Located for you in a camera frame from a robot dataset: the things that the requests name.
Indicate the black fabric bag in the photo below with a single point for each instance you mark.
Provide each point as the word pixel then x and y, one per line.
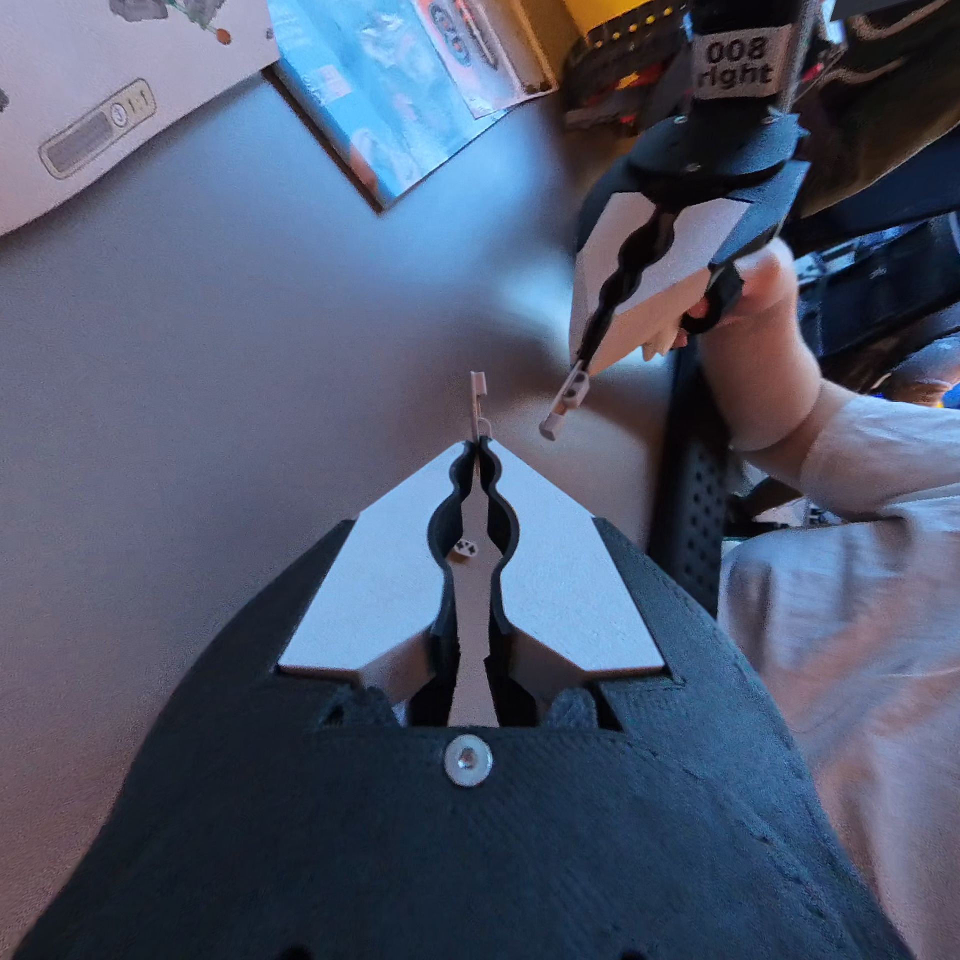
pixel 885 112

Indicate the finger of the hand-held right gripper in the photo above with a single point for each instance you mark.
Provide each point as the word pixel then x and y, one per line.
pixel 675 270
pixel 607 247

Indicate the dark toy model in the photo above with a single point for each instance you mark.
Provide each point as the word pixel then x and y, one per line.
pixel 607 75

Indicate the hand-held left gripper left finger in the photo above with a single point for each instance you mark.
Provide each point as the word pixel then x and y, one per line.
pixel 375 592

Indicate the person's right hand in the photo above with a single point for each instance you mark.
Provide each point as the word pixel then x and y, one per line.
pixel 765 360

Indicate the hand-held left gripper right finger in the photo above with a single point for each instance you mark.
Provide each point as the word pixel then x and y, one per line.
pixel 570 592

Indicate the person's right forearm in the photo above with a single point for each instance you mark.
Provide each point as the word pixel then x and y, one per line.
pixel 885 450

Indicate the small grey holed building piece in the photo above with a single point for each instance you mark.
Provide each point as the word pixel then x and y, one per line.
pixel 566 394

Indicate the blue printed booklet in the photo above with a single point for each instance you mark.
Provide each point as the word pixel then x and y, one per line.
pixel 390 97

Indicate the white instruction sheet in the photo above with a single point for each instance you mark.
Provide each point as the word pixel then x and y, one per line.
pixel 90 60

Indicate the black perforated chair part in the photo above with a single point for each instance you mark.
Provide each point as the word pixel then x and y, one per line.
pixel 694 525

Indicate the grey desk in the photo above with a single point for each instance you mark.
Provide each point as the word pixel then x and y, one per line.
pixel 187 375

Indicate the person's pale shirt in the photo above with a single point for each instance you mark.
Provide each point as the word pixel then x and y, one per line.
pixel 862 675

